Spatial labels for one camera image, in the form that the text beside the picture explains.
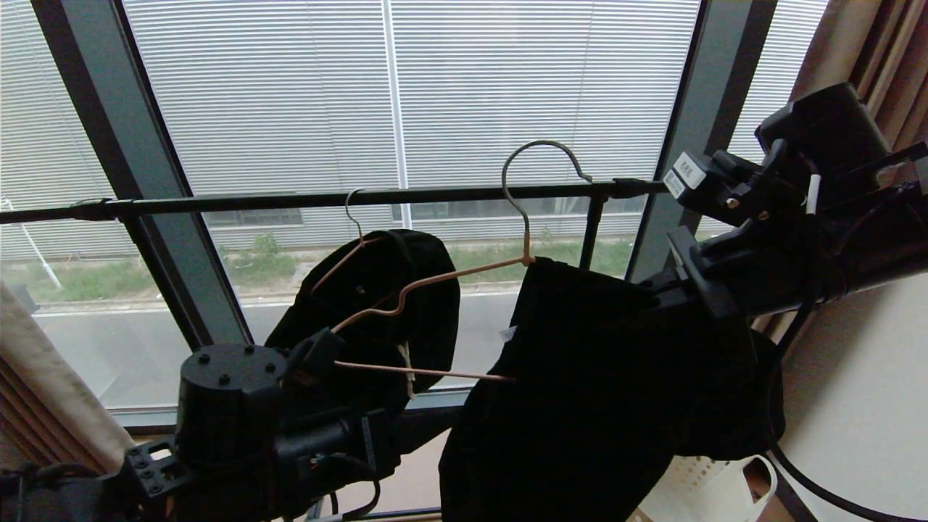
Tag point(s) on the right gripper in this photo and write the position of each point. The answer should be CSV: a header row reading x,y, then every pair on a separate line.
x,y
739,279

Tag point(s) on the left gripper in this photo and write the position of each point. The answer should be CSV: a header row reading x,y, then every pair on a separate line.
x,y
341,446

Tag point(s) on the black garment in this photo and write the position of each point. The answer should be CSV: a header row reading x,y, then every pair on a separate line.
x,y
594,406
406,326

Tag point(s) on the pink clothes hanger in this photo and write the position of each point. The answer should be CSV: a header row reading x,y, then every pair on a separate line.
x,y
346,214
505,181

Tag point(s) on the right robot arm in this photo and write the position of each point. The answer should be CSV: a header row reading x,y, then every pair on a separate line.
x,y
834,123

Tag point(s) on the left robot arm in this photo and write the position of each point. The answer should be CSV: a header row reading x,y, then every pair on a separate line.
x,y
225,406

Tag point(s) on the white laundry basket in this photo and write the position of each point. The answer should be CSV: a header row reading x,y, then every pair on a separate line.
x,y
696,493

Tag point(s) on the black clothes rack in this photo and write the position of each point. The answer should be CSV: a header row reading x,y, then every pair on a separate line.
x,y
471,193

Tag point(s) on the beige curtain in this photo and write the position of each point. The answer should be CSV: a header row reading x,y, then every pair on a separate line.
x,y
826,43
51,377

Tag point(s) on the window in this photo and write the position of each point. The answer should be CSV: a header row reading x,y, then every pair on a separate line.
x,y
94,109

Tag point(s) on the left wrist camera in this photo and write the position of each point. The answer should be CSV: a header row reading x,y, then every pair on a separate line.
x,y
319,355

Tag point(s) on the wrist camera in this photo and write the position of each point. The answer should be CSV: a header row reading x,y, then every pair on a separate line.
x,y
319,355
696,177

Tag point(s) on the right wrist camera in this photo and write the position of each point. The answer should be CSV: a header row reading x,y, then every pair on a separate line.
x,y
696,177

